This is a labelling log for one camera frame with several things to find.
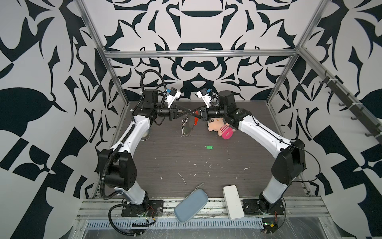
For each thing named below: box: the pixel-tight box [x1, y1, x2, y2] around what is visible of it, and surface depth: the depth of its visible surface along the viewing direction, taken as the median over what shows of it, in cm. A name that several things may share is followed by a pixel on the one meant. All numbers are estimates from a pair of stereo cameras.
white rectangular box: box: [222, 184, 245, 221], surface depth 73 cm
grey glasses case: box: [173, 182, 209, 224], surface depth 75 cm
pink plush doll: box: [207, 117, 236, 140], surface depth 98 cm
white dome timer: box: [140, 131, 151, 142], surface depth 100 cm
